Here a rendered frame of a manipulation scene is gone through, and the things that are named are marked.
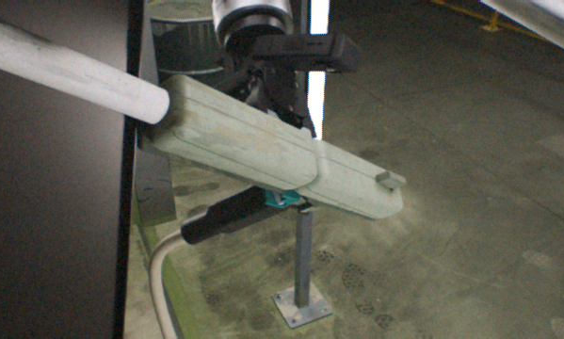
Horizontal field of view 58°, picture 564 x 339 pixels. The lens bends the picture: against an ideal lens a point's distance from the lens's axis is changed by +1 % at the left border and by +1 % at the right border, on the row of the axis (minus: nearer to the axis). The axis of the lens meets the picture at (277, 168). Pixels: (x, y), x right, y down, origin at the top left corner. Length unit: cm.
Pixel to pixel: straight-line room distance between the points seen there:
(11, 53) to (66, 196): 33
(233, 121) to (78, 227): 32
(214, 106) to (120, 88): 7
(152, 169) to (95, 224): 187
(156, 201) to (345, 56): 217
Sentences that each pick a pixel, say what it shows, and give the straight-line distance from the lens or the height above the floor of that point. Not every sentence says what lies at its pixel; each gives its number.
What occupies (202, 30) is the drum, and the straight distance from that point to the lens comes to 282.
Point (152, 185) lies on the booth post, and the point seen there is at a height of 24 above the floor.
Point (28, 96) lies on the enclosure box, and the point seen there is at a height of 143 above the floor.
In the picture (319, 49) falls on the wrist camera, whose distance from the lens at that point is 49.
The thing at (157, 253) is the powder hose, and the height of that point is 122.
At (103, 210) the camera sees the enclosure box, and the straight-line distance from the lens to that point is 63.
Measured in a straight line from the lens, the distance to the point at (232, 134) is 35.
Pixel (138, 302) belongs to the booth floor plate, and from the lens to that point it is 225.
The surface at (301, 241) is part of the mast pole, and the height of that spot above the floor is 38.
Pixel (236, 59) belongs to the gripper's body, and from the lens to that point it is 58.
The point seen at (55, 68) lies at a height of 153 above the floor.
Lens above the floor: 163
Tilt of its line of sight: 32 degrees down
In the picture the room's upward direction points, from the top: straight up
